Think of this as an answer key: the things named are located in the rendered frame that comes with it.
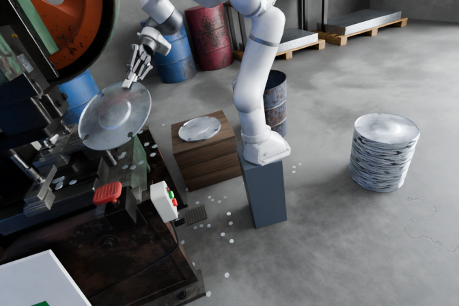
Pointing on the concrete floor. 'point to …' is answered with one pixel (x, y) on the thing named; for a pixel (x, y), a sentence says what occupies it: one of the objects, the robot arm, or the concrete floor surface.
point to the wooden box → (207, 156)
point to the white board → (38, 283)
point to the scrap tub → (274, 102)
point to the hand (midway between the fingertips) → (130, 81)
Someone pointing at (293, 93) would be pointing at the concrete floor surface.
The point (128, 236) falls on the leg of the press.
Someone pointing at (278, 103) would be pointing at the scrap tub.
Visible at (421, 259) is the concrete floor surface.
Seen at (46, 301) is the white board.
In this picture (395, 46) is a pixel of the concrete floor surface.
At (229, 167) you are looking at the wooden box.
